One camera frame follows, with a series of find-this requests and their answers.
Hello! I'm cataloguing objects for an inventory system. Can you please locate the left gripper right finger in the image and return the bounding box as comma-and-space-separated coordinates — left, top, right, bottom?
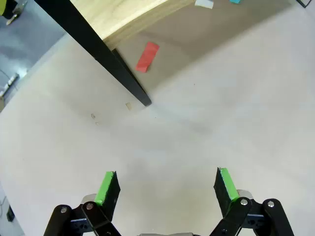
209, 167, 295, 236

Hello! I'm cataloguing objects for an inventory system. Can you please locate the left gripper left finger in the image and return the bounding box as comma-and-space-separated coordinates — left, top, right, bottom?
44, 171, 124, 236

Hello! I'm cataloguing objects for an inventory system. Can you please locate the red paper strip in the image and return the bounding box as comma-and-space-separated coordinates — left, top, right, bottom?
135, 41, 160, 73

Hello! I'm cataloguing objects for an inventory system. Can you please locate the white power strip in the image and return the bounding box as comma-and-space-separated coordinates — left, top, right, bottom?
0, 73, 20, 96

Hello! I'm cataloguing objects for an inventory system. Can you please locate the pale mint block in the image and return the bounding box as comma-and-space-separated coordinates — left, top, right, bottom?
194, 0, 214, 9

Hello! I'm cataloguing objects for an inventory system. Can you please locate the black frame wooden shelf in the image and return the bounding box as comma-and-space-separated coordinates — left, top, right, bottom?
34, 0, 315, 107

